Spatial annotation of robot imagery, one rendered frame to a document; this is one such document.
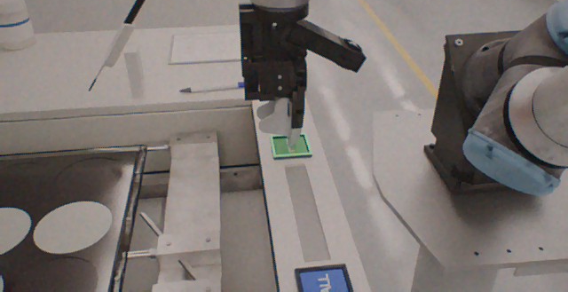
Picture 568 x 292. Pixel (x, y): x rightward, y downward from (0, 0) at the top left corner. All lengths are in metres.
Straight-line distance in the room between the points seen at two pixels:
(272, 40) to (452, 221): 0.42
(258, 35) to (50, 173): 0.42
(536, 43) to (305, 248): 0.39
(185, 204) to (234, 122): 0.19
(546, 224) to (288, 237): 0.47
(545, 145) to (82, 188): 0.62
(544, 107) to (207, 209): 0.46
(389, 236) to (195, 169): 1.27
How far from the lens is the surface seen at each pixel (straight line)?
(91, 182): 0.82
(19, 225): 0.78
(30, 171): 0.88
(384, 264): 1.89
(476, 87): 0.84
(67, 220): 0.76
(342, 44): 0.65
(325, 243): 0.59
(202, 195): 0.78
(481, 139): 0.64
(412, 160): 0.97
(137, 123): 0.88
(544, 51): 0.71
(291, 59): 0.63
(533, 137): 0.61
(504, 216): 0.90
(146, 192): 0.88
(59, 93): 0.94
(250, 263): 0.75
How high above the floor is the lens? 1.38
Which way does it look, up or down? 33 degrees down
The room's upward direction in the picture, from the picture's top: straight up
